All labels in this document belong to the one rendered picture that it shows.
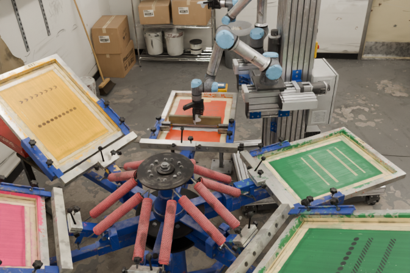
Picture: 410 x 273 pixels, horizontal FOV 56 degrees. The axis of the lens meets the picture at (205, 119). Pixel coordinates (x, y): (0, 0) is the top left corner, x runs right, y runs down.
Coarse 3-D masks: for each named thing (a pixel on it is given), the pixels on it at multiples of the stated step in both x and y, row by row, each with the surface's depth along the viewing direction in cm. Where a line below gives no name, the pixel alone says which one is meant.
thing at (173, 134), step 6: (180, 102) 329; (186, 102) 329; (180, 108) 321; (174, 114) 314; (180, 114) 313; (168, 132) 291; (174, 132) 291; (180, 132) 291; (186, 132) 291; (192, 132) 290; (168, 138) 285; (174, 138) 284; (180, 138) 284; (186, 138) 284
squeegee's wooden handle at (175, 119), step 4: (168, 116) 293; (172, 116) 293; (176, 116) 292; (180, 116) 292; (184, 116) 291; (188, 116) 291; (192, 116) 291; (200, 116) 290; (204, 116) 290; (208, 116) 290; (212, 116) 290; (216, 116) 289; (220, 116) 289; (168, 120) 295; (172, 120) 294; (176, 120) 294; (180, 120) 293; (184, 120) 293; (188, 120) 292; (192, 120) 292; (204, 120) 290; (208, 120) 290; (212, 120) 289; (216, 120) 289; (220, 120) 288; (204, 124) 292; (208, 124) 292; (212, 124) 291; (216, 124) 291
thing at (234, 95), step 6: (174, 96) 335; (186, 96) 338; (204, 96) 336; (210, 96) 335; (216, 96) 334; (222, 96) 333; (228, 96) 332; (234, 96) 328; (168, 102) 323; (234, 102) 319; (168, 108) 314; (234, 108) 311; (162, 114) 307; (234, 114) 303; (234, 120) 301
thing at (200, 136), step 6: (204, 102) 328; (210, 102) 328; (216, 102) 327; (222, 102) 327; (222, 108) 318; (222, 114) 311; (222, 120) 303; (198, 132) 290; (204, 132) 290; (210, 132) 289; (216, 132) 289; (198, 138) 283; (204, 138) 283; (210, 138) 283; (216, 138) 282
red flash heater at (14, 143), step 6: (0, 120) 286; (0, 126) 279; (6, 126) 278; (0, 132) 272; (6, 132) 271; (12, 132) 271; (0, 138) 273; (6, 138) 265; (12, 138) 265; (6, 144) 272; (12, 144) 262; (18, 144) 258; (18, 150) 260; (24, 150) 257; (24, 156) 259
